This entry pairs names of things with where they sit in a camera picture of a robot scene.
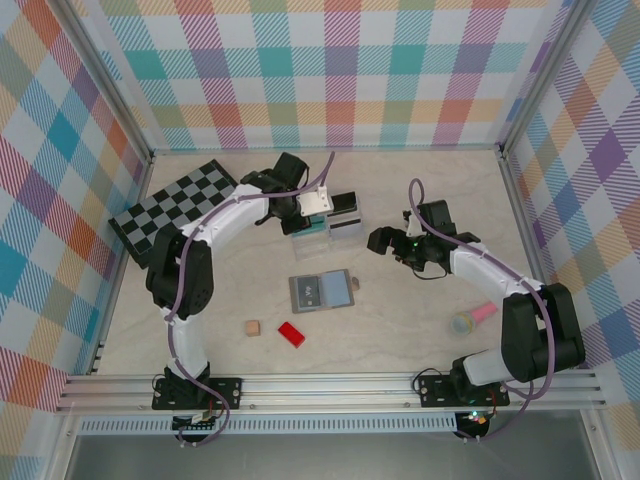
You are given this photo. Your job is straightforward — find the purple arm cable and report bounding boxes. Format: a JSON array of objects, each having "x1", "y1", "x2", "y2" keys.
[
  {"x1": 408, "y1": 178, "x2": 556, "y2": 444},
  {"x1": 164, "y1": 149, "x2": 336, "y2": 448}
]

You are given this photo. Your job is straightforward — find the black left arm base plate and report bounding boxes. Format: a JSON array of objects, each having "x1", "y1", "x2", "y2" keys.
[{"x1": 151, "y1": 376, "x2": 245, "y2": 412}]

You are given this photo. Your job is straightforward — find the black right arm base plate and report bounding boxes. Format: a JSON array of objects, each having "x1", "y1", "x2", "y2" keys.
[{"x1": 416, "y1": 373, "x2": 512, "y2": 409}]

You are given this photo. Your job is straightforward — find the aluminium frame crossbar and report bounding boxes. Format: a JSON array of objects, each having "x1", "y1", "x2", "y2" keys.
[{"x1": 149, "y1": 143, "x2": 504, "y2": 157}]

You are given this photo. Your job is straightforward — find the grey card holder wallet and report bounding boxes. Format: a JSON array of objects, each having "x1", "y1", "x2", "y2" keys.
[{"x1": 288, "y1": 268, "x2": 362, "y2": 315}]

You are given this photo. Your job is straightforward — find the black card with white print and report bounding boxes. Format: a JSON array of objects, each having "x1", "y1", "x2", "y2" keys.
[{"x1": 293, "y1": 276, "x2": 325, "y2": 312}]

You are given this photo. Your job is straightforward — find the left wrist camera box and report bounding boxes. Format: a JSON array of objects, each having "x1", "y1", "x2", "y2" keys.
[{"x1": 296, "y1": 188, "x2": 335, "y2": 220}]

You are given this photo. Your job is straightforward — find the pastel toy with pink handle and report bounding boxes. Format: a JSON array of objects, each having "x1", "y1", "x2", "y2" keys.
[{"x1": 451, "y1": 301, "x2": 500, "y2": 339}]

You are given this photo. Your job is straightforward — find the aluminium frame post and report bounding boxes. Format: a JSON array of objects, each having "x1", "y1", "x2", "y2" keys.
[
  {"x1": 49, "y1": 0, "x2": 154, "y2": 164},
  {"x1": 498, "y1": 0, "x2": 597, "y2": 154}
]

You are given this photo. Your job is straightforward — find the red plastic block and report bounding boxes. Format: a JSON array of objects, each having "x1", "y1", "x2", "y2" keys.
[{"x1": 277, "y1": 321, "x2": 308, "y2": 349}]

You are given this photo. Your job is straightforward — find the aluminium mounting rail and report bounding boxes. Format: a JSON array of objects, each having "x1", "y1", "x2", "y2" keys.
[{"x1": 53, "y1": 368, "x2": 610, "y2": 415}]

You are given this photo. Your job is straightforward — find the light blue card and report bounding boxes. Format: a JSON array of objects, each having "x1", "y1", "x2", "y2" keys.
[{"x1": 322, "y1": 270, "x2": 352, "y2": 307}]

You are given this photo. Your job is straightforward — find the white slotted cable duct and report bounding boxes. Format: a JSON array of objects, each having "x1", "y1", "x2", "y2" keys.
[{"x1": 77, "y1": 417, "x2": 460, "y2": 437}]

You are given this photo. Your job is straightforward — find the aluminium frame side rail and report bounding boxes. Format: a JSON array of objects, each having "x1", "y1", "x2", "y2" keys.
[
  {"x1": 87, "y1": 154, "x2": 155, "y2": 377},
  {"x1": 498, "y1": 149, "x2": 574, "y2": 371}
]

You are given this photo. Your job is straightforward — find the silver card with black stripe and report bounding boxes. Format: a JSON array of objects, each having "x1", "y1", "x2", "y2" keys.
[{"x1": 329, "y1": 215, "x2": 361, "y2": 236}]

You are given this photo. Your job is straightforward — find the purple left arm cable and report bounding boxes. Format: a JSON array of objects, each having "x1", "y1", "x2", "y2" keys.
[{"x1": 164, "y1": 149, "x2": 336, "y2": 448}]

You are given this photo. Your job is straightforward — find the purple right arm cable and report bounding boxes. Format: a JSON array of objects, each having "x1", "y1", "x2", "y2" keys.
[{"x1": 408, "y1": 178, "x2": 556, "y2": 444}]

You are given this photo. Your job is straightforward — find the black and grey chessboard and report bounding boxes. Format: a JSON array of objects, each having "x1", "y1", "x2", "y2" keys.
[{"x1": 108, "y1": 158, "x2": 239, "y2": 270}]

